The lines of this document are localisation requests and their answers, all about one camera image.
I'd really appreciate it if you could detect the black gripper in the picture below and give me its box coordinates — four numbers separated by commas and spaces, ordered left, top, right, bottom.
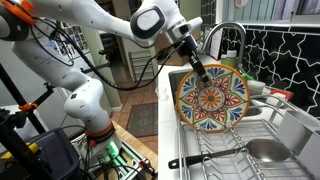
179, 34, 212, 84

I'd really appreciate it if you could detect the white plate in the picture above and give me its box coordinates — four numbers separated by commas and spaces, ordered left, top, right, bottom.
174, 63, 251, 134

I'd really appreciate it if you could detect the curved steel faucet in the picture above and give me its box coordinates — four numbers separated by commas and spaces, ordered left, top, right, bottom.
201, 21, 248, 76

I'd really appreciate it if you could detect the small green soap bottle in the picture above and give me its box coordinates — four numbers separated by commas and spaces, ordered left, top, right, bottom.
219, 53, 228, 66

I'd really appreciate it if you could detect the white paper sheet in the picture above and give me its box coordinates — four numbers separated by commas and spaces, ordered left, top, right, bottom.
209, 28, 224, 61

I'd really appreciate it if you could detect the green sponge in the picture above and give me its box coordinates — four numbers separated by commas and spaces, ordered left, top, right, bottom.
241, 72, 254, 82

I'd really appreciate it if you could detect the white sponge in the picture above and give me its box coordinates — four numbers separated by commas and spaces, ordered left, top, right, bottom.
246, 79, 267, 96

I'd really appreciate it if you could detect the patterned floor rug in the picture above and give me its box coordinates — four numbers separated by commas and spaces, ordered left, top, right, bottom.
125, 102, 159, 138

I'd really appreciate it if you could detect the red and white brush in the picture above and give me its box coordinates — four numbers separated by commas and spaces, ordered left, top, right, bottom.
265, 88, 294, 108

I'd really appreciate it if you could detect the wooden robot mounting platform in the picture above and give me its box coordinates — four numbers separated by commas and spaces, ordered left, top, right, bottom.
71, 120, 159, 180

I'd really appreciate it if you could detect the grey utensil caddy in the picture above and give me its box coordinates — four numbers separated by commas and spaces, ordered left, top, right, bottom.
275, 109, 320, 179

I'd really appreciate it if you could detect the green plastic clamp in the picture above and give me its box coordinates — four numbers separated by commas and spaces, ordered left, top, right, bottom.
105, 140, 121, 160

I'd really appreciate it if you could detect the dark blue storage bin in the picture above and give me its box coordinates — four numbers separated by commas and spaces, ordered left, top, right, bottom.
0, 128, 83, 180

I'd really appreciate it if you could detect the yellow tool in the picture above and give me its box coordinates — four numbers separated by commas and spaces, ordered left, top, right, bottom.
0, 142, 42, 161

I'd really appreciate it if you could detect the black tripod orange clamp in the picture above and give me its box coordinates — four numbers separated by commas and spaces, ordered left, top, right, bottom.
0, 63, 56, 180

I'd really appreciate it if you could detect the steel wire dish rack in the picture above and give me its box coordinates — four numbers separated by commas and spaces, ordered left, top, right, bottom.
174, 94, 320, 180

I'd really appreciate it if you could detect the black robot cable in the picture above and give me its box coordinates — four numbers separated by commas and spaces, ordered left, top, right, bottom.
29, 16, 185, 92

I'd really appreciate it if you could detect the round wall ornament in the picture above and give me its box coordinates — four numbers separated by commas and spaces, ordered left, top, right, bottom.
234, 0, 249, 9

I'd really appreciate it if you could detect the kitchen window white frame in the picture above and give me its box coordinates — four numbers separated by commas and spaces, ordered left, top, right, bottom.
221, 0, 320, 26

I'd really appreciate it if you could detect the steel ladle black handle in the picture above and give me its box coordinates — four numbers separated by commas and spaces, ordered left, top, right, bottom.
167, 138, 292, 170

